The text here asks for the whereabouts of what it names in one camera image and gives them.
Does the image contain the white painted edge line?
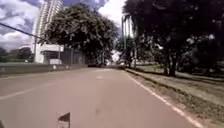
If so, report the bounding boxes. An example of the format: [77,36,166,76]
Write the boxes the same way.
[124,72,206,128]

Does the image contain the group of dark trees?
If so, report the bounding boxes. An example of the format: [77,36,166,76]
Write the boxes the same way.
[116,0,224,78]

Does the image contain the tall pale building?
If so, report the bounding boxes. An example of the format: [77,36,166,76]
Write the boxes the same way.
[31,0,64,64]

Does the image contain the low white building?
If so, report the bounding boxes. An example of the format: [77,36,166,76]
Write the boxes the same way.
[34,43,88,65]

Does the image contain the robot's own part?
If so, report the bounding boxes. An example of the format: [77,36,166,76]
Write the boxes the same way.
[56,112,72,128]

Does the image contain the reddish grey asphalt road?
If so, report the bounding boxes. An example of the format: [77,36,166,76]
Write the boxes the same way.
[0,66,208,128]

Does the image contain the grass verge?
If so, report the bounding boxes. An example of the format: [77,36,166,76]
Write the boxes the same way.
[124,63,224,128]

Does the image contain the distant tall building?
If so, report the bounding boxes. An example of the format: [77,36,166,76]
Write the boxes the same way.
[121,14,134,39]

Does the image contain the overhead wires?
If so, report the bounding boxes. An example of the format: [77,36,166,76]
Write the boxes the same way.
[0,22,46,41]

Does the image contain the low concrete wall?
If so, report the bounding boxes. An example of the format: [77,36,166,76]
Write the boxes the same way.
[0,63,88,76]

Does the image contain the large broad tree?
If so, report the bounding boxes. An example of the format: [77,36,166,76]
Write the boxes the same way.
[43,3,120,66]

